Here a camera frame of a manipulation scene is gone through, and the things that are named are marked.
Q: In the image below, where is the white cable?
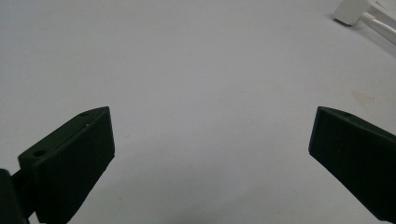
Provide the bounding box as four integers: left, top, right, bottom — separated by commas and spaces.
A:
359, 11, 396, 47

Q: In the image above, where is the white plastic block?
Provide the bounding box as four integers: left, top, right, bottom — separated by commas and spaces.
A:
332, 0, 396, 27

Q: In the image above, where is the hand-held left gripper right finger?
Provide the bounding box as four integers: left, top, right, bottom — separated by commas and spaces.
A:
308, 105, 396, 224

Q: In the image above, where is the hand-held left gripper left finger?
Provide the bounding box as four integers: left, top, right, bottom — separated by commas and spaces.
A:
17, 105, 116, 224

